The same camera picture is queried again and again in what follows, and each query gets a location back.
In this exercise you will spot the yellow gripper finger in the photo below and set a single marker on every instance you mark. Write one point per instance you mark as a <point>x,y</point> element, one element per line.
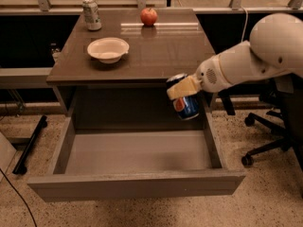
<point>186,87</point>

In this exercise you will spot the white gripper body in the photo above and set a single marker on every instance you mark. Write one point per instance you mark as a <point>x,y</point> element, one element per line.
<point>209,75</point>

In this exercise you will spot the blue pepsi can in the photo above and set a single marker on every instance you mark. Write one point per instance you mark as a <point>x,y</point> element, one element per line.
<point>186,107</point>

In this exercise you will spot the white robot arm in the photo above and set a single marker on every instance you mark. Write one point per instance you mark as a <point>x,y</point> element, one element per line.
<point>274,48</point>

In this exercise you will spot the grey cabinet counter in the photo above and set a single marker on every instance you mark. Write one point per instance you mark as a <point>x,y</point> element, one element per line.
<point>176,44</point>

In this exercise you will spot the silver green soda can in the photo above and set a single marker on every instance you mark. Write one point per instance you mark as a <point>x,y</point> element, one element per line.
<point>91,17</point>

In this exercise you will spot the grey open drawer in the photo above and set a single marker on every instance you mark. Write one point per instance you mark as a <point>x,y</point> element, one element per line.
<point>123,143</point>

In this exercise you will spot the black office chair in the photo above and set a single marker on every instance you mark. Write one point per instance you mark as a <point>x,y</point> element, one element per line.
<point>291,113</point>

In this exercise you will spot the red apple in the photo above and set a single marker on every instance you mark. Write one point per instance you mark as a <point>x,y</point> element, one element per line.
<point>148,16</point>

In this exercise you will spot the white paper bowl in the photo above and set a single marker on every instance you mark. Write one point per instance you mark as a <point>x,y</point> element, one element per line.
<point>108,50</point>

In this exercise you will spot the black bar on floor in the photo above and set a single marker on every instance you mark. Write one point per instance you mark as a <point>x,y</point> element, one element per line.
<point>20,167</point>

